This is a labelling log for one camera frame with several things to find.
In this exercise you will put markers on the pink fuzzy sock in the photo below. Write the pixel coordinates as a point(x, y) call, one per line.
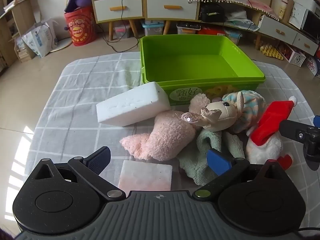
point(167, 135)

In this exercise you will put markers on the white appliance box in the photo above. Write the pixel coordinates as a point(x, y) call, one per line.
point(300, 7)

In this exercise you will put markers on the low wooden drawer cabinet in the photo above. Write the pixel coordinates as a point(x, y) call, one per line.
point(277, 31)

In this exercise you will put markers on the red flat box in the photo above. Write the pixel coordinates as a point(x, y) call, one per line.
point(212, 31)

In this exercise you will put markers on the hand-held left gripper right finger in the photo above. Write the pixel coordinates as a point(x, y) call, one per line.
point(218, 163)

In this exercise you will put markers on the row of yellow bottles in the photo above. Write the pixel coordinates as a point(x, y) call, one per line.
point(271, 52)

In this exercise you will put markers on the light wooden shelf unit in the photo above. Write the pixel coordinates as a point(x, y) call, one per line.
point(17, 17)

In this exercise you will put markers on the white plush with red hat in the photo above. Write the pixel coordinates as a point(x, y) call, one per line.
point(262, 145)

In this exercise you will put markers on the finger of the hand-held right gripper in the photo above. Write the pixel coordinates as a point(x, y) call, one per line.
point(290, 128)
point(317, 120)

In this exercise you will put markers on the grey checked cloth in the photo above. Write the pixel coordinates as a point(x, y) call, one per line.
point(75, 92)

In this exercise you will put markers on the mouse plush with checked hat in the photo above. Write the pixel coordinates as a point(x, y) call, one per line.
point(230, 112)

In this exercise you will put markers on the black microwave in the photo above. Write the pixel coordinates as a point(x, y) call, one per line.
point(311, 25)

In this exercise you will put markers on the black box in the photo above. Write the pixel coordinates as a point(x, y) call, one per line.
point(212, 12)

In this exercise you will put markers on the pink and white sponge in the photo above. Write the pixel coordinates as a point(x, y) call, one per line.
point(145, 176)

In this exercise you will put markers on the white paper bag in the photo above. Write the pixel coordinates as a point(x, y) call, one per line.
point(40, 40)

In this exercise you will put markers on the green towel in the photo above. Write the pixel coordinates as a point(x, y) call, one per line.
point(200, 160)

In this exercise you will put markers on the white cardboard box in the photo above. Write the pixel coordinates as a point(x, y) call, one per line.
point(296, 57)

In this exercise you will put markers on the white foam block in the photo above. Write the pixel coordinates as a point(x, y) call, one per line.
point(130, 105)

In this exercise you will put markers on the clear storage box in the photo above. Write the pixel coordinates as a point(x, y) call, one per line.
point(122, 31)

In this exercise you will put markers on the red printed bucket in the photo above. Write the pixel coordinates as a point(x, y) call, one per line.
point(80, 28)

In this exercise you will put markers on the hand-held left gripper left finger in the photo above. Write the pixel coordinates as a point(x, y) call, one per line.
point(98, 160)

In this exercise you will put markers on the blue-lidded storage box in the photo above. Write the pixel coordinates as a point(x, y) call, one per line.
point(152, 28)

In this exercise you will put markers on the green plastic bin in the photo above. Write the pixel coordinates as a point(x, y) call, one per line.
point(190, 65)

